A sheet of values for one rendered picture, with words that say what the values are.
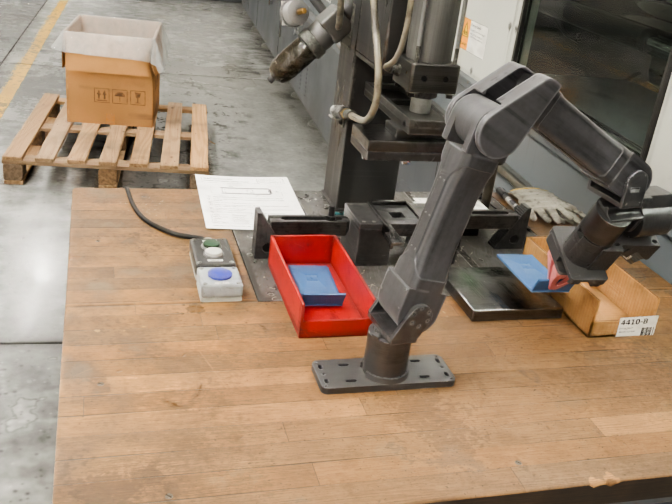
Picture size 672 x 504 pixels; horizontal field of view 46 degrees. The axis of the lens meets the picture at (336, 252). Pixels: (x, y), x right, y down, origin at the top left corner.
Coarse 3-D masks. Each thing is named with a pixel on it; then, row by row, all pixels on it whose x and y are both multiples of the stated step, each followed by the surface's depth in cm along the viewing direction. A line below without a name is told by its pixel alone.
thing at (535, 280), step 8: (504, 256) 143; (512, 256) 143; (520, 256) 144; (528, 256) 144; (512, 264) 140; (536, 264) 141; (512, 272) 138; (520, 272) 137; (528, 272) 138; (536, 272) 138; (544, 272) 138; (520, 280) 135; (528, 280) 134; (536, 280) 135; (544, 280) 129; (560, 280) 130; (528, 288) 132; (536, 288) 131; (544, 288) 131; (560, 288) 132; (568, 288) 132
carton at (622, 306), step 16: (528, 240) 150; (544, 240) 152; (544, 256) 145; (608, 272) 145; (624, 272) 141; (576, 288) 135; (592, 288) 149; (608, 288) 146; (624, 288) 141; (640, 288) 137; (560, 304) 140; (576, 304) 135; (592, 304) 131; (608, 304) 143; (624, 304) 141; (640, 304) 137; (656, 304) 133; (576, 320) 135; (592, 320) 131; (608, 320) 132; (624, 320) 133; (640, 320) 134; (656, 320) 135; (592, 336) 132; (608, 336) 133
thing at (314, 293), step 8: (296, 272) 140; (304, 272) 140; (312, 272) 140; (320, 272) 141; (328, 272) 141; (296, 280) 137; (304, 280) 137; (320, 280) 138; (328, 280) 138; (304, 288) 135; (312, 288) 135; (320, 288) 135; (328, 288) 136; (304, 296) 128; (312, 296) 128; (320, 296) 128; (328, 296) 129; (336, 296) 129; (344, 296) 129; (312, 304) 130; (320, 304) 130; (328, 304) 131; (336, 304) 131
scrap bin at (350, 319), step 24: (288, 240) 141; (312, 240) 143; (336, 240) 142; (288, 264) 143; (312, 264) 144; (336, 264) 142; (288, 288) 127; (360, 288) 129; (288, 312) 128; (312, 312) 128; (336, 312) 129; (360, 312) 129; (312, 336) 122; (336, 336) 123
